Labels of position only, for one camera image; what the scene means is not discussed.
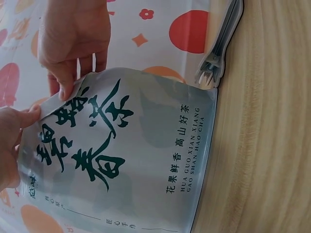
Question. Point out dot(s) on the person's right hand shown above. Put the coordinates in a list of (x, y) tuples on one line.
[(73, 36)]

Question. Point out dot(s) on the clear bag of plastic forks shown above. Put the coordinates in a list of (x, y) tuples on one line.
[(219, 46)]

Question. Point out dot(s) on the grey-green tea pouch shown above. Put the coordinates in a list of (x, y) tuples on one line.
[(145, 145)]

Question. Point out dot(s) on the person's right fingers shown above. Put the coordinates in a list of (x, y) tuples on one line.
[(66, 82)]

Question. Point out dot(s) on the person's left hand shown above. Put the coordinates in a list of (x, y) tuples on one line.
[(9, 136)]

